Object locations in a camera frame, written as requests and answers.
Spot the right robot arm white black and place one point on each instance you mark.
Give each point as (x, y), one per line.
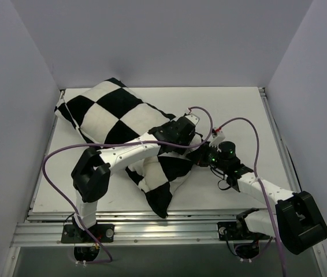
(295, 216)

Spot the aluminium left side rail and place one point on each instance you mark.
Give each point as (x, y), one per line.
(44, 137)

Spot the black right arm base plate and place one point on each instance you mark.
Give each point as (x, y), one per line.
(231, 231)

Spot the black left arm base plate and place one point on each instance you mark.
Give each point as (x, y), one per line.
(72, 234)

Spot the aluminium rail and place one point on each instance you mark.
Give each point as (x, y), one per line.
(286, 160)
(44, 137)
(131, 228)

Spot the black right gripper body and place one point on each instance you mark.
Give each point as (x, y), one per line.
(199, 156)

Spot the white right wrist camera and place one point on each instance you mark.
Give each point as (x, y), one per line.
(217, 137)

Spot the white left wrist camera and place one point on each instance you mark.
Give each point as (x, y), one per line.
(188, 114)

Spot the black and white checkered pillowcase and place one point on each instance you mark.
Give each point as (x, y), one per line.
(111, 113)

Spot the aluminium right side rail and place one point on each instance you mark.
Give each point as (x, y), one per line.
(286, 160)

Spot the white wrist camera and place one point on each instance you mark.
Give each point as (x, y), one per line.
(217, 137)
(188, 114)

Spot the aluminium front rail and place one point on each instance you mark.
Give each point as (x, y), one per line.
(131, 228)

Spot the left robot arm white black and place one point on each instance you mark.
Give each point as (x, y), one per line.
(93, 170)

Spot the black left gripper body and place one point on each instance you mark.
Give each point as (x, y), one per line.
(163, 131)

